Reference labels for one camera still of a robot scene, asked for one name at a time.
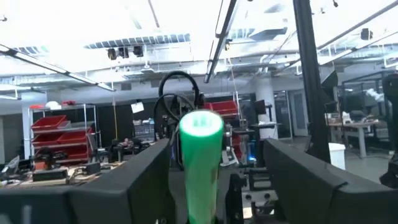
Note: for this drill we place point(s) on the black equipment box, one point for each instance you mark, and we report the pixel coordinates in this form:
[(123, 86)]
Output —
[(49, 174)]

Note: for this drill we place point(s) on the black ceiling camera cluster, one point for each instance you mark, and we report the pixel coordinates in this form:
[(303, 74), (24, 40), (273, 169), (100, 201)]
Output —
[(124, 52)]

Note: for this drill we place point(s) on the red storage bin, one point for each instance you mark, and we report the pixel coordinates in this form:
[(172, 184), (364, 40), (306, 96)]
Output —
[(227, 107), (68, 137), (74, 153), (48, 123)]

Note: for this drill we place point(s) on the black frame upright post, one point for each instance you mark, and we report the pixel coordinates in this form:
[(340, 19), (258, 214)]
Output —
[(308, 77)]

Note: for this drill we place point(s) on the white column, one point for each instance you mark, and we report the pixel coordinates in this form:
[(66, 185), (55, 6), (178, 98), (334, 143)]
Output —
[(265, 102)]

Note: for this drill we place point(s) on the black overhead beam with lights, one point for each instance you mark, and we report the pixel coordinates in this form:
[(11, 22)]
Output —
[(222, 31)]

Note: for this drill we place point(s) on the green thick highlighter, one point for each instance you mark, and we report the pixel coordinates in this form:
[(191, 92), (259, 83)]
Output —
[(202, 161)]

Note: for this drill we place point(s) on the light wooden desk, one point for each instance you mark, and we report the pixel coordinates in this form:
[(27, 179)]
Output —
[(354, 125)]

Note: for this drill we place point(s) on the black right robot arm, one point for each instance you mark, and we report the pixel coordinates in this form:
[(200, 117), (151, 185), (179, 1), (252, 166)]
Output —
[(164, 124)]

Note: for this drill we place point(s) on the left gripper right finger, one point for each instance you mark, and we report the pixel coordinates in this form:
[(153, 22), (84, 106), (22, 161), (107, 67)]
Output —
[(326, 202)]

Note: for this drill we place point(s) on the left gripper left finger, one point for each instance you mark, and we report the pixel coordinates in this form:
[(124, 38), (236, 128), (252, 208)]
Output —
[(109, 193)]

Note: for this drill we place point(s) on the white paper tag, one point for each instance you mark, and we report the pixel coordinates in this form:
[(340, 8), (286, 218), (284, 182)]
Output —
[(137, 107)]

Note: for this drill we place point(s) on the storage shelf rack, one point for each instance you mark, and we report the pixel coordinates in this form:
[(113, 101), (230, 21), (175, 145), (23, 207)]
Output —
[(85, 121)]

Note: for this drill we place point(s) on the white trash bin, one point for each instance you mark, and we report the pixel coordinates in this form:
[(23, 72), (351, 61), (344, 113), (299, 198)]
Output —
[(337, 155)]

